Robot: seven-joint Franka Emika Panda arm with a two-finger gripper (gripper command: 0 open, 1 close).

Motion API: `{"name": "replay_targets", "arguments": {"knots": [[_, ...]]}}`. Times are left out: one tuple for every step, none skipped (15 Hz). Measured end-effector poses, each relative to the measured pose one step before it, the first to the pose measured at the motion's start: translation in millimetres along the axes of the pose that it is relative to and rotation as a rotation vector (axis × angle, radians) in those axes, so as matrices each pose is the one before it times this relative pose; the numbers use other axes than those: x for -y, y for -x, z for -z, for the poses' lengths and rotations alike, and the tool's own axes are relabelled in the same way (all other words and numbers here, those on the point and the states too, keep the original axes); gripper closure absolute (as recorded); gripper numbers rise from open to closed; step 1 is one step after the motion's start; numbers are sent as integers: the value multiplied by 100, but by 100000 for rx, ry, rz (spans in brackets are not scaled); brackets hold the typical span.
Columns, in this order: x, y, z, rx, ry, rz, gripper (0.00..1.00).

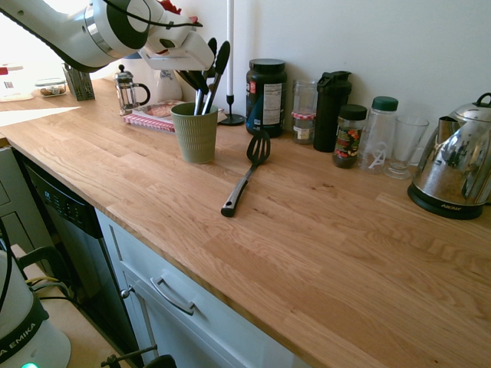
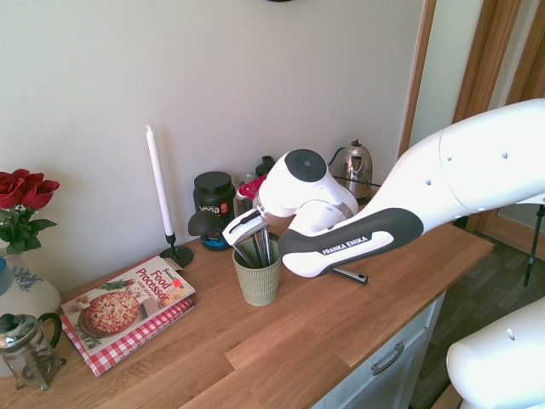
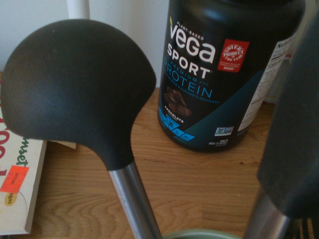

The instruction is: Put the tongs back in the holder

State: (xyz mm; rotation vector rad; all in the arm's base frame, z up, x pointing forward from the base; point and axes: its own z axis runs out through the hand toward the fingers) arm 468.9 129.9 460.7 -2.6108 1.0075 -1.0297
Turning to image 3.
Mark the green textured ceramic utensil holder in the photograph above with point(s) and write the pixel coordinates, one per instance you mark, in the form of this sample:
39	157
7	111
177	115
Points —
199	235

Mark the black Vega protein powder tub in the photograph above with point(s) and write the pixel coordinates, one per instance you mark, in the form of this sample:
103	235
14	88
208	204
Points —
199	112

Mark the white cookbook orange sticker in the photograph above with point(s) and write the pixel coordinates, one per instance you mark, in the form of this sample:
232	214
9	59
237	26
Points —
15	199

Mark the black slotted utensil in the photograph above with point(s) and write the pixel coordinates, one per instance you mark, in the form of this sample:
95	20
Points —
306	230

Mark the white vertical post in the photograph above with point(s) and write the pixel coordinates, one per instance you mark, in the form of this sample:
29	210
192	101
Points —
78	10

